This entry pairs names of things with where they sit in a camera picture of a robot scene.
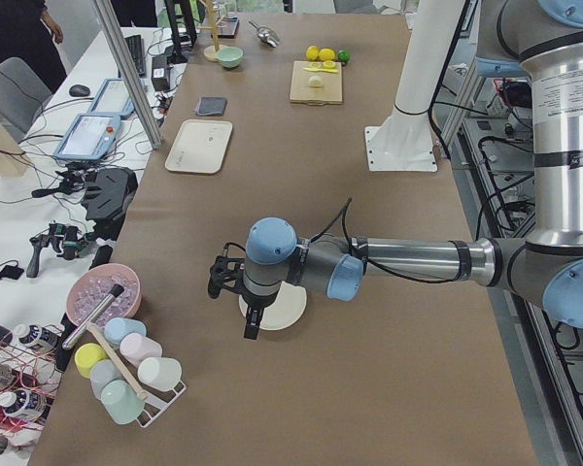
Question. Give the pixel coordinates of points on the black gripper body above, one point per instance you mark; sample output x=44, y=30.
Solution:
x=257, y=302

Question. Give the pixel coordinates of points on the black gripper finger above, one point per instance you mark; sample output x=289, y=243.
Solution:
x=250, y=327
x=256, y=319

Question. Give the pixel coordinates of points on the cream round plate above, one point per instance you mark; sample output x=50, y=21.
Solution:
x=286, y=310

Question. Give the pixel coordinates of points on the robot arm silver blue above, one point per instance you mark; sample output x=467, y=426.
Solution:
x=545, y=268

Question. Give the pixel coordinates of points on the cream rectangular tray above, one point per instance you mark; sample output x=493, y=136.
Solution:
x=199, y=147

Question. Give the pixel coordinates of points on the white plastic cup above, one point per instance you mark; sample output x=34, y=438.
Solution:
x=161, y=373

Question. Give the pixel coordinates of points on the pink plastic cup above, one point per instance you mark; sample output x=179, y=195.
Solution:
x=135, y=348

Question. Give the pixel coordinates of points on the blue plastic cup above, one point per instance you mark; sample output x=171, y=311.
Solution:
x=117, y=328

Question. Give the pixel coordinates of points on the metal muddler black tip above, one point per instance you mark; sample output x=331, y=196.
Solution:
x=115, y=292

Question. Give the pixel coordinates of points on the mint green plastic cup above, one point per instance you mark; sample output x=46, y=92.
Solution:
x=121, y=402

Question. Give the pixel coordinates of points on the grey plastic cup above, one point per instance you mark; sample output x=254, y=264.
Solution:
x=101, y=374

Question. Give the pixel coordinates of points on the pink bowl with ice cubes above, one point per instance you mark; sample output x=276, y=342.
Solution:
x=96, y=284

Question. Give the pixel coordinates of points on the yellow plastic cup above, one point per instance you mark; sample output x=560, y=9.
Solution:
x=87, y=356

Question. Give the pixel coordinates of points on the black plastic housing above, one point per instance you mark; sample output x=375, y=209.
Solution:
x=108, y=193

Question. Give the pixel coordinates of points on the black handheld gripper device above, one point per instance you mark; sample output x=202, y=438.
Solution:
x=64, y=240

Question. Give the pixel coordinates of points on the grey folded cloth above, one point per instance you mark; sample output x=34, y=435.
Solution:
x=208, y=106

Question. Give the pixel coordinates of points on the wooden cutting board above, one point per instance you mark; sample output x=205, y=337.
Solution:
x=331, y=93

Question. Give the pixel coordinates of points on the blue teach pendant near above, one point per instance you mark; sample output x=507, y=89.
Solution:
x=89, y=137

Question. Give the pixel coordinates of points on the blue teach pendant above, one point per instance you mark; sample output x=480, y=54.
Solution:
x=89, y=137
x=112, y=98

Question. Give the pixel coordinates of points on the yellow plastic knife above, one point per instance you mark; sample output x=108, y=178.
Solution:
x=315, y=70

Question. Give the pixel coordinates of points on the mint green bowl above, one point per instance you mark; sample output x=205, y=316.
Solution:
x=230, y=57

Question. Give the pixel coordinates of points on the black power adapter box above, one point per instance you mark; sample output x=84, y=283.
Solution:
x=160, y=73

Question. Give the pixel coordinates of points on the blue teach pendant far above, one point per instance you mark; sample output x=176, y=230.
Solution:
x=112, y=98

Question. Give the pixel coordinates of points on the wooden mug tree stand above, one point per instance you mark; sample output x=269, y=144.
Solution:
x=212, y=21

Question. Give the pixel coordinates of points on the whole yellow lemon near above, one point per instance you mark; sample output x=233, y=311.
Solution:
x=312, y=53

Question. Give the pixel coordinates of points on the whole yellow lemon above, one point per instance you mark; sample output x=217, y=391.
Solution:
x=327, y=54
x=312, y=53

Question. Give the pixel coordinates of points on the whole yellow lemon far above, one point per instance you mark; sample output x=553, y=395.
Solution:
x=327, y=54

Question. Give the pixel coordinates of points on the green lime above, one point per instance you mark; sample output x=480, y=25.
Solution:
x=343, y=56

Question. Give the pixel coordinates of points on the metal scoop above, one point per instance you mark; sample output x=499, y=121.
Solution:
x=266, y=35

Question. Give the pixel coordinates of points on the black computer mouse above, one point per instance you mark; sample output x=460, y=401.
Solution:
x=79, y=90

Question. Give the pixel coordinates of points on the black keyboard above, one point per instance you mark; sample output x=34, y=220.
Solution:
x=135, y=46

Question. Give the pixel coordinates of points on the grey office chair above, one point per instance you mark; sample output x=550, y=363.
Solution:
x=23, y=95

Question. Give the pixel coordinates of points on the person in black clothes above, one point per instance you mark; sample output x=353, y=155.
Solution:
x=28, y=32

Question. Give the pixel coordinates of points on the white wire cup rack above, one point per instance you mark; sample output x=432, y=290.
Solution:
x=156, y=405

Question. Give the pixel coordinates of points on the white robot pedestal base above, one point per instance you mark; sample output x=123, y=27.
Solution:
x=403, y=142

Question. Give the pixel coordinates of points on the aluminium frame post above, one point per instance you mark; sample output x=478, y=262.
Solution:
x=120, y=52

